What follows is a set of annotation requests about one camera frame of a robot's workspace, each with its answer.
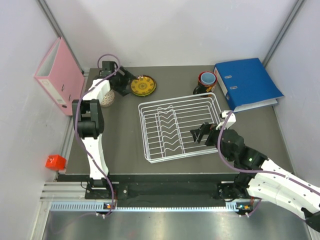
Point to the light blue cup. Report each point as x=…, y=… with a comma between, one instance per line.
x=208, y=78

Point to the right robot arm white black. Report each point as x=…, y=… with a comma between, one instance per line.
x=260, y=177

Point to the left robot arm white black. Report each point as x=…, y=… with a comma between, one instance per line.
x=88, y=120

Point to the blue binder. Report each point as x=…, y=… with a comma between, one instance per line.
x=246, y=84

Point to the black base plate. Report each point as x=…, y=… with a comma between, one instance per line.
x=170, y=190

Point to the slotted cable duct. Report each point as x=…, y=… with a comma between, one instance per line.
x=104, y=207

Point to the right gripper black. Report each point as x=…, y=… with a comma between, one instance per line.
x=204, y=129

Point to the patterned small bowl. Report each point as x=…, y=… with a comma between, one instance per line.
x=108, y=99

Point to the pink binder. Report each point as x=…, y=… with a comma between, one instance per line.
x=60, y=76

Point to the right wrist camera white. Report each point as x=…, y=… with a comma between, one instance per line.
x=228, y=118

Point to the black skull mug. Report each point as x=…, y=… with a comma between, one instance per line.
x=201, y=89

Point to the white wire dish rack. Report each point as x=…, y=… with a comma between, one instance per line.
x=166, y=126

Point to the red emergency button box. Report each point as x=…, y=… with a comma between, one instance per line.
x=55, y=162

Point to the black gold plate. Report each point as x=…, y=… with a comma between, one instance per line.
x=143, y=86

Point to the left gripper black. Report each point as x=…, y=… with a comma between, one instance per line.
x=127, y=78

